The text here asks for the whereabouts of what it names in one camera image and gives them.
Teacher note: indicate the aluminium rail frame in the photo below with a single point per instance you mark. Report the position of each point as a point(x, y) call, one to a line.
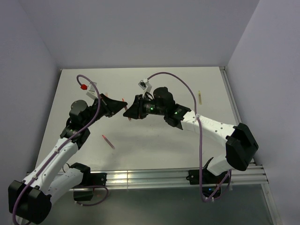
point(166, 178)

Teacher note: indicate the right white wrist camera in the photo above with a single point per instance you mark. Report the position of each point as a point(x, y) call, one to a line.
point(145, 85)

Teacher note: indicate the red pen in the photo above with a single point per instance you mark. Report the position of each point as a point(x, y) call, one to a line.
point(108, 142)

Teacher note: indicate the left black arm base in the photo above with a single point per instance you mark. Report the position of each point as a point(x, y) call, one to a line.
point(85, 191)

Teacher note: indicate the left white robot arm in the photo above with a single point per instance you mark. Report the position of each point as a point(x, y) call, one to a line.
point(33, 197)

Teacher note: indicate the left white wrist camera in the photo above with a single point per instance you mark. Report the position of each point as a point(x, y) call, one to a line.
point(91, 91)

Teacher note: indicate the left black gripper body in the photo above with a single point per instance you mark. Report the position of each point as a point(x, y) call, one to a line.
point(93, 110)

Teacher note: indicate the yellow pen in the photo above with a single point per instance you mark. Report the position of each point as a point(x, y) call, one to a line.
point(199, 98)

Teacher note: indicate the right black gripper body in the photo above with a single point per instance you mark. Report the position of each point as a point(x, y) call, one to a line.
point(146, 107)

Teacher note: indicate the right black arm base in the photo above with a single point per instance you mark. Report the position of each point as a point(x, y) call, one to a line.
point(207, 179)

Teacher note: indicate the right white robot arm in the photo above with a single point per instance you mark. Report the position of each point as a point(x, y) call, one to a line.
point(238, 141)

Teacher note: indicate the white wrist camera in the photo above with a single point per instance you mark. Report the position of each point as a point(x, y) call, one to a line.
point(91, 91)
point(145, 85)

